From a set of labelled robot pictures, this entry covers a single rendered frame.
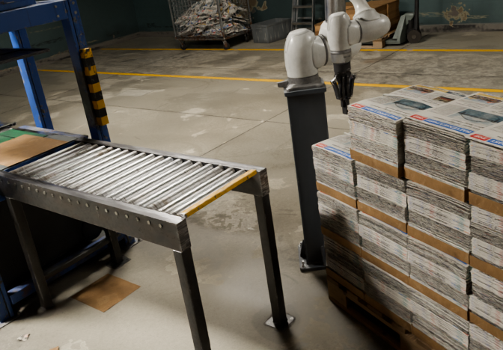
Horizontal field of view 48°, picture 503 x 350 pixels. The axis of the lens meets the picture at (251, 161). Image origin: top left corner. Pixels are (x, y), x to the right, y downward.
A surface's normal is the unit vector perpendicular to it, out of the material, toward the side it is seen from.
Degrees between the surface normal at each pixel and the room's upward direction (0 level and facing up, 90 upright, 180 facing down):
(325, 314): 0
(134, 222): 90
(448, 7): 90
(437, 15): 90
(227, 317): 0
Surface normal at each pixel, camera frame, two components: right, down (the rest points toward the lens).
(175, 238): -0.61, 0.36
